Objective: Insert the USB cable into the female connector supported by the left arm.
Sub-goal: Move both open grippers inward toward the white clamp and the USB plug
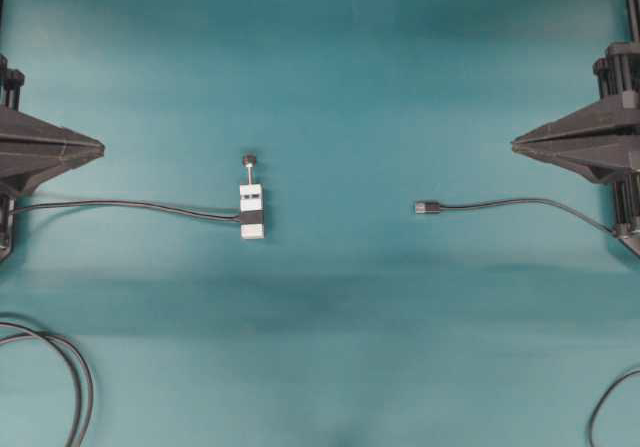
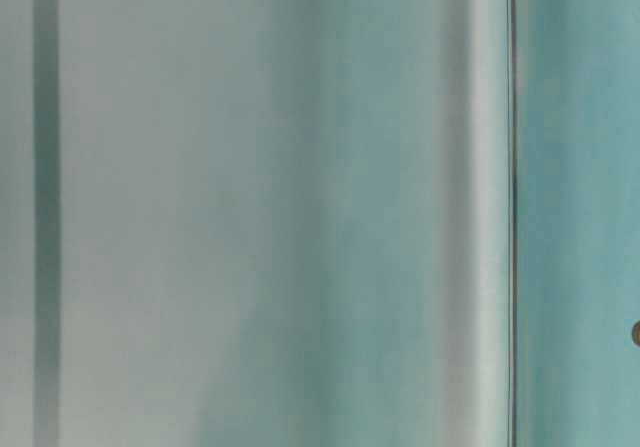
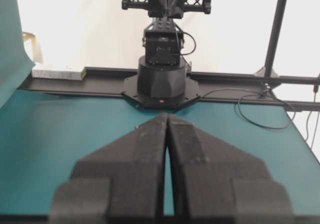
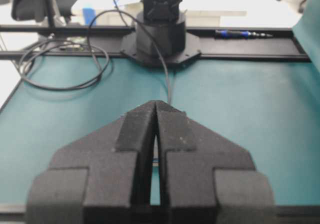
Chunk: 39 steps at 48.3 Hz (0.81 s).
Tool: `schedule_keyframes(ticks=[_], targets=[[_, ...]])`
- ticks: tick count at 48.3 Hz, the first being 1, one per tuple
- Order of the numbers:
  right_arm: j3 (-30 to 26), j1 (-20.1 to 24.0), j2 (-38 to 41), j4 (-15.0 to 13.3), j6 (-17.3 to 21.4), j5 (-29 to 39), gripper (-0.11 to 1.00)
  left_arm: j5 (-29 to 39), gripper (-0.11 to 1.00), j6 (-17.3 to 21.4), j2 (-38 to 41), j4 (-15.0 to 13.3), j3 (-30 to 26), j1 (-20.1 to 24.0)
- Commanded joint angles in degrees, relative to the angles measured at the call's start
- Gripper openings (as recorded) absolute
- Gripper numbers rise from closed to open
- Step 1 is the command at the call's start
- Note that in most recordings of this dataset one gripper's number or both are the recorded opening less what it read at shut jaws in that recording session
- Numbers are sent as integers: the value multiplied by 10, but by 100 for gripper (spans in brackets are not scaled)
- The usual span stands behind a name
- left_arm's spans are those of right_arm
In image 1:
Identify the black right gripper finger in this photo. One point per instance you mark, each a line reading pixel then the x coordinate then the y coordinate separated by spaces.
pixel 600 159
pixel 606 115

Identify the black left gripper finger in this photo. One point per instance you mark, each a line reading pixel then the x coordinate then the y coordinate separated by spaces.
pixel 19 127
pixel 25 169

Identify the white clamp vise with screw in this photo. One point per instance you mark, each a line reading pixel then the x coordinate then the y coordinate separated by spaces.
pixel 251 215

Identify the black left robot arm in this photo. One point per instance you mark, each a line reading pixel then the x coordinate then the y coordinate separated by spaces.
pixel 12 80

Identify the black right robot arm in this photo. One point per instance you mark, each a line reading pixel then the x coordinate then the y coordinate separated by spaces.
pixel 617 73

